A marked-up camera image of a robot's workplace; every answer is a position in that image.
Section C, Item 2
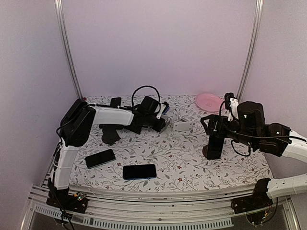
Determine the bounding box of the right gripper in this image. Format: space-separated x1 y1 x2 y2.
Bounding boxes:
201 114 257 148

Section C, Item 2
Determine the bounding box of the white grey folding stand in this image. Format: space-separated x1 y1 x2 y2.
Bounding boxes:
160 115 172 133

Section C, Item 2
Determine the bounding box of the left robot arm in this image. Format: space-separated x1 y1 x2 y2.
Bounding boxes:
51 96 166 208

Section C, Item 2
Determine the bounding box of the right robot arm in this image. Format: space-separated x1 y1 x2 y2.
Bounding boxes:
201 101 307 209

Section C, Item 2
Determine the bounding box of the blue phone face down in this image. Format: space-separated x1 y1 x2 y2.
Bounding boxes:
162 105 169 115

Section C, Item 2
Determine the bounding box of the white flat folding stand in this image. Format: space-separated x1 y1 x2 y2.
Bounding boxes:
172 113 193 132

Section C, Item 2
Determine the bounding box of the black folding phone stand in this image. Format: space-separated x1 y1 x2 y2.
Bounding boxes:
123 120 142 134

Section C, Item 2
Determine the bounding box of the black phone blue edge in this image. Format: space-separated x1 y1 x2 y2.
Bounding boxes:
122 164 157 180

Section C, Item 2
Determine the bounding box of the small black phone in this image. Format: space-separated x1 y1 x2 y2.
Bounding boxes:
110 97 122 108

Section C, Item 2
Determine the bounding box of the dark grey phone stand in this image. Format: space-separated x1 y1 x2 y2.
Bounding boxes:
102 127 120 146

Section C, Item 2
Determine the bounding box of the black phone teal edge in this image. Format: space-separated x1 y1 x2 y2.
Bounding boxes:
85 149 116 169

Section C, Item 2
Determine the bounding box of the pink plastic plate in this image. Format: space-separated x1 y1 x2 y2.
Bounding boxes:
195 93 224 113

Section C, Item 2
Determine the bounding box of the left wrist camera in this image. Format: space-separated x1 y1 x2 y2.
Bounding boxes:
155 102 169 119

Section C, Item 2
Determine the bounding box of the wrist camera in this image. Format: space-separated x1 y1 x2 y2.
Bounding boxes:
224 92 239 122
155 102 169 119

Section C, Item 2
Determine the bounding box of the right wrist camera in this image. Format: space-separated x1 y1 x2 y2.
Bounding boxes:
224 92 239 122

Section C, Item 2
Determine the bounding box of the left black cable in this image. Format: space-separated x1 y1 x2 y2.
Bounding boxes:
131 85 161 111

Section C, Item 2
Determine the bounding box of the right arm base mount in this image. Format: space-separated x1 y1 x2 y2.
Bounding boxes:
231 178 273 214

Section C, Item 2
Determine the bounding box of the front aluminium rail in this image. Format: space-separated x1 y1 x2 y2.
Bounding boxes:
21 185 303 230

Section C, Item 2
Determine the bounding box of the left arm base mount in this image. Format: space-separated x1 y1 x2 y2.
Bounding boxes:
46 189 89 214

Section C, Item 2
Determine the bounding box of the right aluminium frame post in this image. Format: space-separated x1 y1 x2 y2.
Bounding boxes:
236 0 264 101

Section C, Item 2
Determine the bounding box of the aluminium frame post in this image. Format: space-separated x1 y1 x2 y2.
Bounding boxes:
54 0 83 98
236 0 264 101

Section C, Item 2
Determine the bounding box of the left aluminium frame post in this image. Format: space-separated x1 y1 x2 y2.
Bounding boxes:
54 0 83 98

